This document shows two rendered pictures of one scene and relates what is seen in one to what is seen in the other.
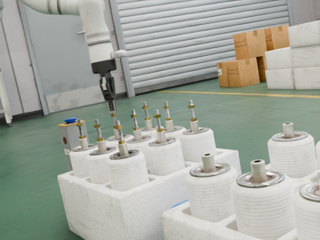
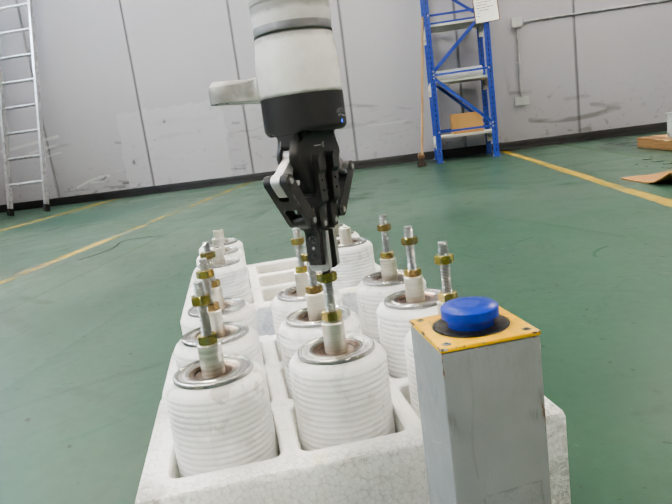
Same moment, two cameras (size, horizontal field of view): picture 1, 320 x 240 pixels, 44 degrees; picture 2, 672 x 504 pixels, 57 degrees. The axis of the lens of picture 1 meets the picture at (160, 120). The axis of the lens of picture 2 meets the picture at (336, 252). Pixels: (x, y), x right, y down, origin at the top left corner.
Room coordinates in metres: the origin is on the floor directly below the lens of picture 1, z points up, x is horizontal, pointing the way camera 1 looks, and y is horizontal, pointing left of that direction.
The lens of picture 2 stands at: (1.73, 0.40, 0.46)
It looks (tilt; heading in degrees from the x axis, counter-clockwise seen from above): 11 degrees down; 205
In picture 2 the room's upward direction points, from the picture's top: 8 degrees counter-clockwise
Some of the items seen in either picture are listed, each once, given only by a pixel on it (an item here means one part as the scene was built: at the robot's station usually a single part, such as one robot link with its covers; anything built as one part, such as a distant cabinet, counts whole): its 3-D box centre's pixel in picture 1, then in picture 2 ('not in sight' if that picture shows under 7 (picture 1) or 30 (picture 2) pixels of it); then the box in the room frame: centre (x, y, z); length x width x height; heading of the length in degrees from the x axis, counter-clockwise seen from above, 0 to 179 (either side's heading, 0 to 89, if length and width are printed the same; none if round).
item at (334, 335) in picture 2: (117, 133); (334, 336); (1.22, 0.14, 0.26); 0.02 x 0.02 x 0.03
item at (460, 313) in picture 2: (70, 121); (470, 317); (1.32, 0.30, 0.32); 0.04 x 0.04 x 0.02
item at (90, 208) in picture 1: (149, 192); (335, 444); (1.12, 0.07, 0.09); 0.39 x 0.39 x 0.18; 34
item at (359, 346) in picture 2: (118, 137); (336, 349); (1.22, 0.14, 0.25); 0.08 x 0.08 x 0.01
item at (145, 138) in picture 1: (138, 139); (318, 316); (1.12, 0.07, 0.25); 0.08 x 0.08 x 0.01
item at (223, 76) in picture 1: (232, 72); not in sight; (4.94, -1.00, 0.15); 0.30 x 0.24 x 0.30; 107
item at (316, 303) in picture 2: (137, 135); (316, 306); (1.12, 0.07, 0.26); 0.02 x 0.02 x 0.03
